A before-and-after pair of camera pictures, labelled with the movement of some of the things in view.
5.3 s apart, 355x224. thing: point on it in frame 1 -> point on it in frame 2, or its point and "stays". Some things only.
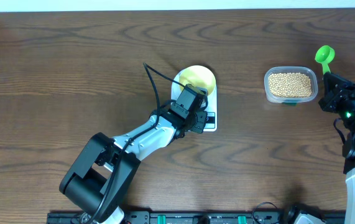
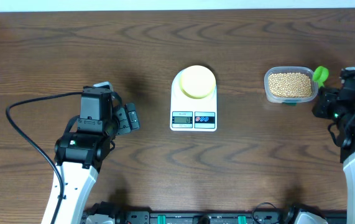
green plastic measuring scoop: (324, 55) -> (320, 74)
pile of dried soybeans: (290, 84) stays
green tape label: (292, 104) stays
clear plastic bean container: (290, 84) stays
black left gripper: (198, 117) -> (125, 126)
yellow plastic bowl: (199, 76) stays
